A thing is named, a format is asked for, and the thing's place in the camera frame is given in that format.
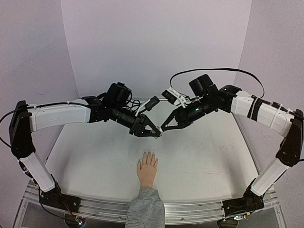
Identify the right camera black cable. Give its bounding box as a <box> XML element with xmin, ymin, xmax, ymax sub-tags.
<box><xmin>169</xmin><ymin>68</ymin><xmax>265</xmax><ymax>98</ymax></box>

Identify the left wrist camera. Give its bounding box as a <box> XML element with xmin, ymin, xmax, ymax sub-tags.
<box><xmin>135</xmin><ymin>96</ymin><xmax>160</xmax><ymax>116</ymax></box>

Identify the camera black cable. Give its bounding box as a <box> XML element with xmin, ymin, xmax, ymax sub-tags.
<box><xmin>125</xmin><ymin>94</ymin><xmax>142</xmax><ymax>112</ymax></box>
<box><xmin>169</xmin><ymin>68</ymin><xmax>265</xmax><ymax>98</ymax></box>

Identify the mannequin hand with long nails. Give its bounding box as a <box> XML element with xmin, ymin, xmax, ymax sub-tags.
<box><xmin>137</xmin><ymin>152</ymin><xmax>159</xmax><ymax>189</ymax></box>

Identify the aluminium front rail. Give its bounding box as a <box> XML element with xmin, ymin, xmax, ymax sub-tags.
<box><xmin>13</xmin><ymin>181</ymin><xmax>286</xmax><ymax>228</ymax></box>

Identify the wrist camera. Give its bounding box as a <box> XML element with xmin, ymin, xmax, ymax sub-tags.
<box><xmin>161</xmin><ymin>87</ymin><xmax>190</xmax><ymax>108</ymax></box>
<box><xmin>135</xmin><ymin>96</ymin><xmax>160</xmax><ymax>116</ymax></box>

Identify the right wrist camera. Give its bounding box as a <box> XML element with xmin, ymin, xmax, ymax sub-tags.
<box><xmin>161</xmin><ymin>87</ymin><xmax>190</xmax><ymax>108</ymax></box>

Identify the aluminium back rail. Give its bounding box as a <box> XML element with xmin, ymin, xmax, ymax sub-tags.
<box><xmin>79</xmin><ymin>96</ymin><xmax>228</xmax><ymax>103</ymax></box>

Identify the left camera black cable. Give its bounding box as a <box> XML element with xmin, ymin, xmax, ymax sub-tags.
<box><xmin>125</xmin><ymin>94</ymin><xmax>142</xmax><ymax>112</ymax></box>

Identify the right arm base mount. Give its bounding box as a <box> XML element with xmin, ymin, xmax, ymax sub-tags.
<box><xmin>222</xmin><ymin>198</ymin><xmax>264</xmax><ymax>218</ymax></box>

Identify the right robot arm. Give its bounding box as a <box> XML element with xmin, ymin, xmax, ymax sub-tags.
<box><xmin>161</xmin><ymin>74</ymin><xmax>304</xmax><ymax>201</ymax></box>

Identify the aluminium rail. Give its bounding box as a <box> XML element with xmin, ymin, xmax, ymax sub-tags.
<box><xmin>79</xmin><ymin>96</ymin><xmax>228</xmax><ymax>103</ymax></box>
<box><xmin>13</xmin><ymin>181</ymin><xmax>286</xmax><ymax>228</ymax></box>

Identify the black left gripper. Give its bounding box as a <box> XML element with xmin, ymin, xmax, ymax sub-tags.
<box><xmin>112</xmin><ymin>104</ymin><xmax>162</xmax><ymax>137</ymax></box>

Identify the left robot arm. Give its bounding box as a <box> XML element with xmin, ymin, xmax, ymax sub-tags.
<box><xmin>8</xmin><ymin>82</ymin><xmax>162</xmax><ymax>208</ymax></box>

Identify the grey sleeve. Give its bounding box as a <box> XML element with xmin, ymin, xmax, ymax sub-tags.
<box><xmin>125</xmin><ymin>188</ymin><xmax>165</xmax><ymax>228</ymax></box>

